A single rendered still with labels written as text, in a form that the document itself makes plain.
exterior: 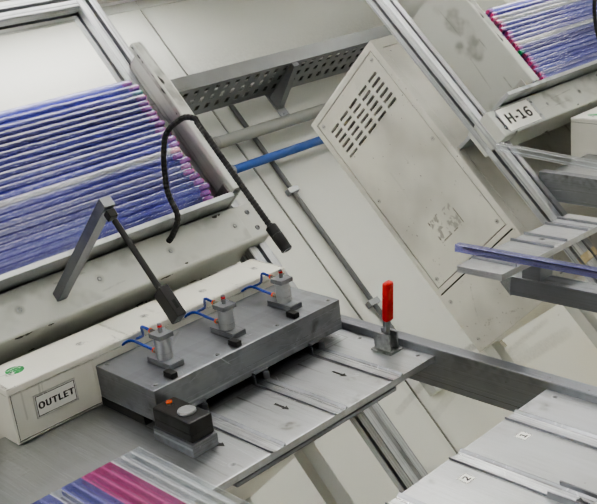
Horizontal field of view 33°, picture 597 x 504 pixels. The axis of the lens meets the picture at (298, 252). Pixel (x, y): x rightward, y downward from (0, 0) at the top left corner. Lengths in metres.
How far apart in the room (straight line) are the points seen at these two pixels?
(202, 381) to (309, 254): 2.39
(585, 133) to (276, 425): 1.26
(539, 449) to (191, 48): 3.14
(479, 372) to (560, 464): 0.25
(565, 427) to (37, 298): 0.73
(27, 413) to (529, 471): 0.63
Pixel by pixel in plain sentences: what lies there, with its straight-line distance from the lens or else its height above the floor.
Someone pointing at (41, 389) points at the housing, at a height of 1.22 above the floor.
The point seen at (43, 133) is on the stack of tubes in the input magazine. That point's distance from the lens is 1.58.
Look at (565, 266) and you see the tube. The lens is 1.37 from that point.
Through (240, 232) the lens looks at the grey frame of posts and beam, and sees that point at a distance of 1.63.
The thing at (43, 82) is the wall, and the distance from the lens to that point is 3.74.
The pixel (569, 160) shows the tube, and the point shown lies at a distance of 1.45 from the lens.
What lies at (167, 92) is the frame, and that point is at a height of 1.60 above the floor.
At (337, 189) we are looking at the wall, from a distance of 3.95.
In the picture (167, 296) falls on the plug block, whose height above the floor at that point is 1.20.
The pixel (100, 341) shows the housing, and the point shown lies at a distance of 1.40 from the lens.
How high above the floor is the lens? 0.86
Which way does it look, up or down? 14 degrees up
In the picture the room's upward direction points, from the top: 35 degrees counter-clockwise
